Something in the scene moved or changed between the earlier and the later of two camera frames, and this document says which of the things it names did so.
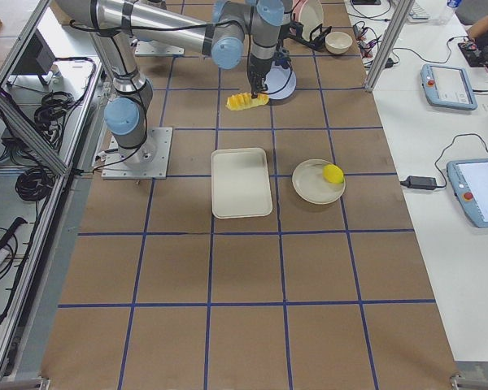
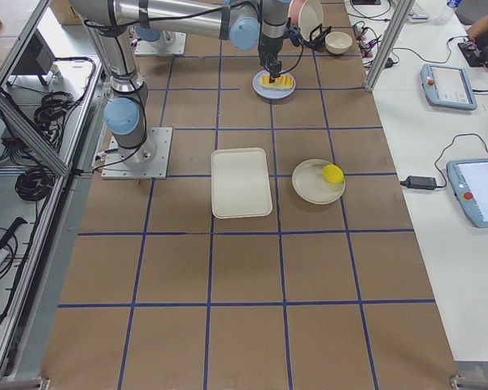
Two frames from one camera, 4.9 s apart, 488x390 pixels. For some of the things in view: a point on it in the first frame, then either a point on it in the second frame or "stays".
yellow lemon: (333, 174) stays
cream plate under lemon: (310, 184) stays
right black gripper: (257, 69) -> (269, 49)
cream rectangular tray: (240, 183) stays
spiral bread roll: (244, 100) -> (283, 81)
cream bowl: (338, 42) stays
